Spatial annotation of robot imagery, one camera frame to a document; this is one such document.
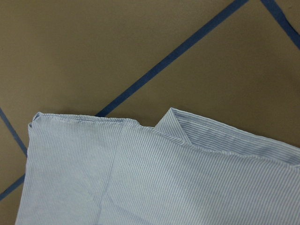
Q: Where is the light blue striped shirt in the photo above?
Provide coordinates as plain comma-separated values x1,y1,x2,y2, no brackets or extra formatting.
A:
16,108,300,225

